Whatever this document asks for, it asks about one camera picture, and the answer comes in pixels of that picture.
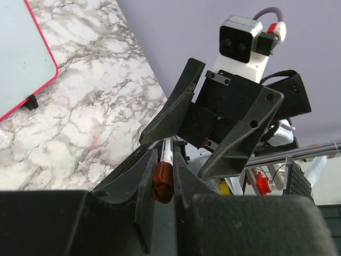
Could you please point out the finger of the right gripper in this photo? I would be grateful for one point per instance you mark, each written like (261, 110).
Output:
(231, 156)
(168, 121)

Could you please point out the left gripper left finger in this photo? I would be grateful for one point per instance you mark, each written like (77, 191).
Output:
(115, 220)

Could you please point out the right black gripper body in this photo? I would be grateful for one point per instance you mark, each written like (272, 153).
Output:
(223, 101)

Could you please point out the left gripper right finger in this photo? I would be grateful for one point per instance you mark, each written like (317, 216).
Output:
(208, 223)

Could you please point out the white marker pen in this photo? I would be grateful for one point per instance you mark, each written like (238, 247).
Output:
(167, 151)

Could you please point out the brown marker cap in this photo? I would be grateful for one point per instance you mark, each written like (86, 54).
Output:
(163, 186)

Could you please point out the pink framed whiteboard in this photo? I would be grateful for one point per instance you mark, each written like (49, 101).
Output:
(27, 63)

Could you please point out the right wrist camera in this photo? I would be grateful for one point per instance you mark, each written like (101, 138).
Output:
(245, 47)

